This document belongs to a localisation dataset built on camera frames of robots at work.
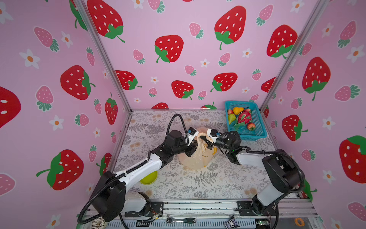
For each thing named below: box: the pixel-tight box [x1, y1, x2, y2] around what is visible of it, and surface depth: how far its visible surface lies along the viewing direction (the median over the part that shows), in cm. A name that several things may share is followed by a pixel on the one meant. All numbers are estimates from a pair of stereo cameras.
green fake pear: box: [227, 113, 236, 125], surface depth 112 cm
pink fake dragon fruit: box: [233, 111, 252, 131], surface depth 109 cm
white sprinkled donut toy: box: [91, 216, 107, 229], surface depth 69 cm
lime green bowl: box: [139, 170, 158, 185], surface depth 82 cm
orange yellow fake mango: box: [233, 106, 244, 115], surface depth 116 cm
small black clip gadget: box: [224, 215, 240, 229], surface depth 69 cm
